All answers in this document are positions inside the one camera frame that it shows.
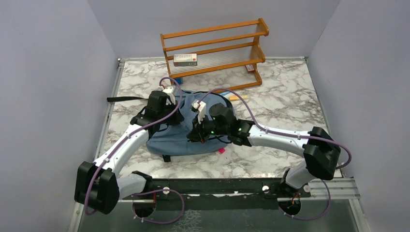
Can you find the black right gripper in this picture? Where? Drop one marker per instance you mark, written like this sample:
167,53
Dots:
197,133

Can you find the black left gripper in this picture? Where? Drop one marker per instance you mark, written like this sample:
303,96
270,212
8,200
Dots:
177,118

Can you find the blue student backpack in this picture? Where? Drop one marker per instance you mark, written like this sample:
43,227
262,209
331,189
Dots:
172,140

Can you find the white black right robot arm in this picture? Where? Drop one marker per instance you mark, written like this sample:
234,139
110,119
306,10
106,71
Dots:
316,147

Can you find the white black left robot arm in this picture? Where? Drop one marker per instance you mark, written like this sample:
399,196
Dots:
97,183

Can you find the blue small object under shelf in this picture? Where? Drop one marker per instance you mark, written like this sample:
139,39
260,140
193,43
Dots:
179,80

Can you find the orange highlighter pen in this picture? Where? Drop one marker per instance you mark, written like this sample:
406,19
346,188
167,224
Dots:
237,98

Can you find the white grey box on shelf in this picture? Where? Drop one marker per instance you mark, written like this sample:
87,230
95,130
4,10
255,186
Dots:
185,60

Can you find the orange wooden shelf rack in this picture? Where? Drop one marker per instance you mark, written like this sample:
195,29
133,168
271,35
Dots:
222,47

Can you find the small red card box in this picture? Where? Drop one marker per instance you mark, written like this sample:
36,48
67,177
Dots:
249,68

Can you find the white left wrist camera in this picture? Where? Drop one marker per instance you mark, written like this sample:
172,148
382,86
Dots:
170,91

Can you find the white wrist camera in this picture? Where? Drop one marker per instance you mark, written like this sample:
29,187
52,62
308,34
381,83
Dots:
199,107
170,91

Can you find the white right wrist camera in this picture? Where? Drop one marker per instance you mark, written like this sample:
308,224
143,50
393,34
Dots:
199,107

